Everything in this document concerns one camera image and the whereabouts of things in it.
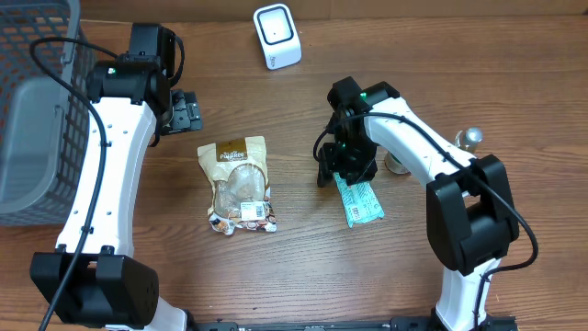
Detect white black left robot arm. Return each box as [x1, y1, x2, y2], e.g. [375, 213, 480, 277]
[30, 60, 196, 330]

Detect yellow dish soap bottle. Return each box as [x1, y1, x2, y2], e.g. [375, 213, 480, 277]
[455, 127, 483, 154]

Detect grey plastic mesh basket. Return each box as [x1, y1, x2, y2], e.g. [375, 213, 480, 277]
[1, 0, 96, 226]

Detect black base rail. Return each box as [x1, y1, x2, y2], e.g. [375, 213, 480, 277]
[192, 314, 520, 331]

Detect teal snack packet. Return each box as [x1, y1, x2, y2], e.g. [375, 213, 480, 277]
[334, 173, 385, 228]

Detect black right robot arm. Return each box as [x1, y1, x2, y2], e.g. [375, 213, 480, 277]
[313, 77, 519, 330]

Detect white barcode scanner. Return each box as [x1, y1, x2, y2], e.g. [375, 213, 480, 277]
[253, 3, 302, 70]

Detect brown snack pouch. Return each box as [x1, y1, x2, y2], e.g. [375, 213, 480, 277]
[198, 136, 277, 235]

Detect green tissue canister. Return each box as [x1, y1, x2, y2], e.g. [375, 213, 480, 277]
[384, 153, 409, 175]

